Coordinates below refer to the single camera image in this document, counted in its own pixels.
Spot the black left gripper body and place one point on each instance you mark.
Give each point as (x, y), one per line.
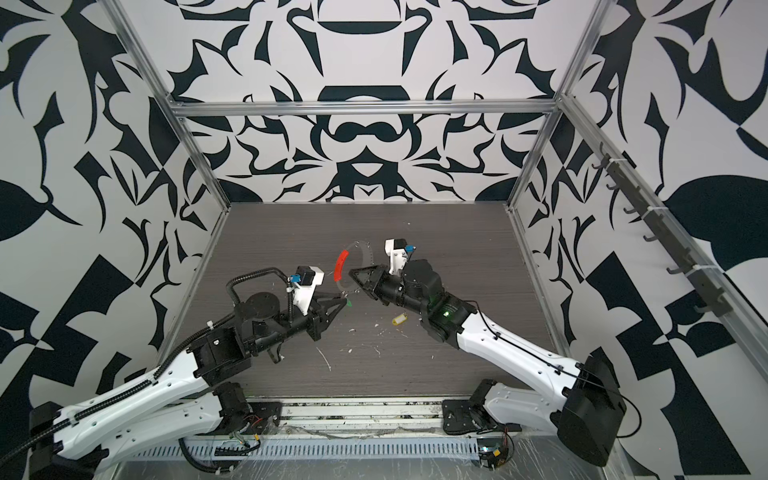
(312, 321)

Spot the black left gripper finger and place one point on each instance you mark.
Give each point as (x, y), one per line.
(325, 302)
(333, 315)

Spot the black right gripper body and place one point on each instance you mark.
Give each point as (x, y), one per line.
(390, 288)

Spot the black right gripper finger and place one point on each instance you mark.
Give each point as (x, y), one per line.
(368, 286)
(365, 272)

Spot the red key tag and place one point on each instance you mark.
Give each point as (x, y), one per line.
(339, 265)

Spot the yellow key tag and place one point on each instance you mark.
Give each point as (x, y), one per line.
(400, 319)

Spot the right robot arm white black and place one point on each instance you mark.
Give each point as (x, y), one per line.
(579, 401)

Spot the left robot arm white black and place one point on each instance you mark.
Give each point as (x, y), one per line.
(192, 391)

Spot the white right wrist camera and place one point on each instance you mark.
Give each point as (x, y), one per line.
(398, 251)

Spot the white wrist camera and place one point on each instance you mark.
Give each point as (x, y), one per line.
(398, 251)
(303, 284)

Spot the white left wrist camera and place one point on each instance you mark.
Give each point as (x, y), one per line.
(303, 284)

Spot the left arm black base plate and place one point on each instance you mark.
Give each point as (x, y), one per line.
(264, 417)

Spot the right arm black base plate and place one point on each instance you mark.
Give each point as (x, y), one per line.
(460, 417)

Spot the white slotted cable duct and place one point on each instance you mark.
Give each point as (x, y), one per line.
(284, 449)

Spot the aluminium frame crossbar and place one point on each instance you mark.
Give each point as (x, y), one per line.
(216, 109)

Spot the black wall hook rail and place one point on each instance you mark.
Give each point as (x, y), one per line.
(667, 231)

